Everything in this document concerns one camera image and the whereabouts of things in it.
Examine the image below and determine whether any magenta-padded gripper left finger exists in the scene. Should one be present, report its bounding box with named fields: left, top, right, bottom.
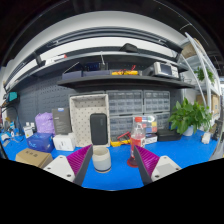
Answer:
left=43, top=144, right=95, bottom=187

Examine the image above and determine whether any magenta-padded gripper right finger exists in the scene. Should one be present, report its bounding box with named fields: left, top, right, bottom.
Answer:
left=132, top=144, right=183, bottom=187

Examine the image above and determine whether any red-labelled clear drink bottle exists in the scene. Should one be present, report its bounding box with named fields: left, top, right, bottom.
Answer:
left=129, top=116, right=147, bottom=168

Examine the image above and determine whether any white cardboard box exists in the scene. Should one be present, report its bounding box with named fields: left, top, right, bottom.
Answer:
left=52, top=132, right=77, bottom=152

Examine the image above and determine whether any brown cardboard box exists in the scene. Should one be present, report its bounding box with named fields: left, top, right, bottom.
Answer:
left=15, top=147, right=54, bottom=169

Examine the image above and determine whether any small black white-labelled box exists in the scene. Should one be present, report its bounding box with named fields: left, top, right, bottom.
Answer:
left=144, top=133, right=159, bottom=145

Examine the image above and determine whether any blue cardboard box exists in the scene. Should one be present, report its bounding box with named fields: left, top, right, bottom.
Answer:
left=26, top=132, right=55, bottom=154

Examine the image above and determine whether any flat black box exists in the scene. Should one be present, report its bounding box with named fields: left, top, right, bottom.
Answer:
left=156, top=128, right=183, bottom=143

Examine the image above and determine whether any flat round red coaster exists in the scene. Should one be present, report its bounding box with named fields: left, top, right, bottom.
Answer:
left=126, top=156, right=139, bottom=168

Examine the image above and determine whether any cream and grey mug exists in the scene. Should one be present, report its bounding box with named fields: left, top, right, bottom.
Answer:
left=91, top=145, right=113, bottom=174

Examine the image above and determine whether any clear organizer with coloured parts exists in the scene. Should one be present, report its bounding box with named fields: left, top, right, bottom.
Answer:
left=141, top=114, right=159, bottom=135

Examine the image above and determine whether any dark grey flat box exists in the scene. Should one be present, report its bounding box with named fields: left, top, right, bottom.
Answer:
left=51, top=107, right=72, bottom=136

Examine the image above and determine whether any yellow multimeter with red leads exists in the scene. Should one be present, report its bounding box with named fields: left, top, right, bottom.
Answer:
left=110, top=131, right=132, bottom=148

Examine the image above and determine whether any black rectangular zip case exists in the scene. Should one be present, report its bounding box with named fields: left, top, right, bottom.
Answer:
left=89, top=112, right=109, bottom=146

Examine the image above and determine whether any white dotted storage tray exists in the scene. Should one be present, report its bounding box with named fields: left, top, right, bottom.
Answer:
left=68, top=93, right=111, bottom=148

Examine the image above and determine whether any green potted plant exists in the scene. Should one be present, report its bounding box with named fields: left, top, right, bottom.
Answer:
left=167, top=96, right=213, bottom=137

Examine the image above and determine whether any dark grey pegboard panel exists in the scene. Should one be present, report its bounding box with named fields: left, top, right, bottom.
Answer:
left=14, top=84, right=108, bottom=131

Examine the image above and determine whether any white metal shelving rack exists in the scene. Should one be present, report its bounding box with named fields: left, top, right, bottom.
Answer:
left=178, top=31, right=224, bottom=134

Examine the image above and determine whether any black wall shelf unit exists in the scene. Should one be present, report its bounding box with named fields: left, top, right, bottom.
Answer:
left=3, top=28, right=196, bottom=98

